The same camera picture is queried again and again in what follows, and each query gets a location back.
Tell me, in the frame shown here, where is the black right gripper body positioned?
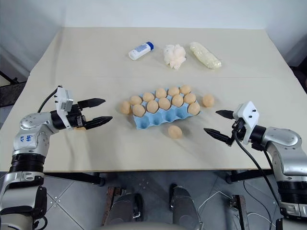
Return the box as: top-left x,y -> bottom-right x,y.
228,118 -> 247,146

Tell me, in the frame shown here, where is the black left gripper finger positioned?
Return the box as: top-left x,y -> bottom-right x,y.
85,115 -> 114,130
78,97 -> 106,109

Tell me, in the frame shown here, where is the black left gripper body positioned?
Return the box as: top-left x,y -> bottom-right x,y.
66,101 -> 88,131

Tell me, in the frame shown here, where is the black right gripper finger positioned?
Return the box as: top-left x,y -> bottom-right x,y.
203,127 -> 233,145
215,110 -> 235,120

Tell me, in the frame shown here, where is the blue egg tray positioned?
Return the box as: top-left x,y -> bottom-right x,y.
129,90 -> 201,131

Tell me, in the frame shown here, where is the black table leg bar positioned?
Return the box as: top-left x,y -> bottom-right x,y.
42,171 -> 106,187
226,167 -> 276,184

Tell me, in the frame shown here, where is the pale yellow wrapped corn cob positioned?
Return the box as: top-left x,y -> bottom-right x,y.
189,42 -> 222,70

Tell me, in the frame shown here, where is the white bottle with blue cap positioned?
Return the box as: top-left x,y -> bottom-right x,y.
128,41 -> 154,60

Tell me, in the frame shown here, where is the white mesh bath puff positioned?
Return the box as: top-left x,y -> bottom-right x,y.
163,43 -> 188,70

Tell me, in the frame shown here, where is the dark rounded grey shape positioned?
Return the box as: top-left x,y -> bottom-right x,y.
110,192 -> 145,230
169,183 -> 205,230

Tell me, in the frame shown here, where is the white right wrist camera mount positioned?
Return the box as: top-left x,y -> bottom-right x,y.
233,101 -> 261,145

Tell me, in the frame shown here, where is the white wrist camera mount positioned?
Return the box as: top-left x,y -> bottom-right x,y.
54,86 -> 75,118
233,101 -> 261,145

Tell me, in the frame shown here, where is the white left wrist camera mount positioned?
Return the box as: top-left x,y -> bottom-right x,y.
54,86 -> 75,118

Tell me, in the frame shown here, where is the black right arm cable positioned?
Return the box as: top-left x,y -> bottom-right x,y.
233,130 -> 282,199

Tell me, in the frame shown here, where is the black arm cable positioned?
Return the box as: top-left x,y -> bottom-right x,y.
37,88 -> 59,114
233,130 -> 282,199

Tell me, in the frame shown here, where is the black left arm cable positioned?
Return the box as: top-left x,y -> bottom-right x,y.
37,88 -> 59,114

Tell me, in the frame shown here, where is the white floor cable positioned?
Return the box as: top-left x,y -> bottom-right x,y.
199,178 -> 280,230

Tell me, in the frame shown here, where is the black metal frame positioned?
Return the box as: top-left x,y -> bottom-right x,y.
0,69 -> 26,106

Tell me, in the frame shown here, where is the rusty metal bracket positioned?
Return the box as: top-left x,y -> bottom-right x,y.
101,186 -> 121,228
229,195 -> 248,230

